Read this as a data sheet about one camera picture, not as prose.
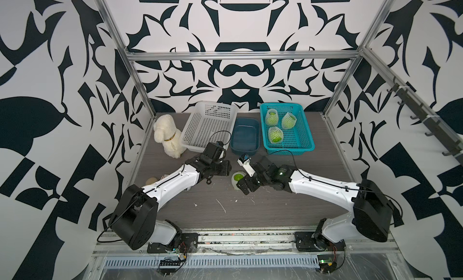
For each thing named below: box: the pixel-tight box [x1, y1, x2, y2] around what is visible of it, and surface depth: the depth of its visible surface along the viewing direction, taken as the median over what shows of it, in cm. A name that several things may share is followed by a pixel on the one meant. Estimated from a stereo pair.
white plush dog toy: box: [153, 114, 187, 159], surface depth 93 cm
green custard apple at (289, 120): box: [282, 112, 297, 130], surface depth 110 cm
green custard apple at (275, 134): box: [268, 126, 284, 145], surface depth 104 cm
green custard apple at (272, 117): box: [265, 109, 279, 127], surface depth 113 cm
